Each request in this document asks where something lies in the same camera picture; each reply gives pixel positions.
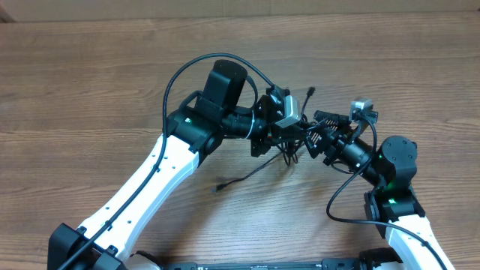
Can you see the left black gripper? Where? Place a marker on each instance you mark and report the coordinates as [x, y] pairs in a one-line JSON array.
[[272, 135]]

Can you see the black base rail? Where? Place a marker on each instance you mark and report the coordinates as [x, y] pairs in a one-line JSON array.
[[262, 265]]

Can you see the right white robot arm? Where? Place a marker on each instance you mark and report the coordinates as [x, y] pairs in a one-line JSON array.
[[392, 205]]

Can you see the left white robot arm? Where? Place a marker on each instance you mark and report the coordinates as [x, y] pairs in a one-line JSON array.
[[190, 133]]

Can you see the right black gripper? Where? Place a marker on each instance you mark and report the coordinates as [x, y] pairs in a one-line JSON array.
[[326, 137]]

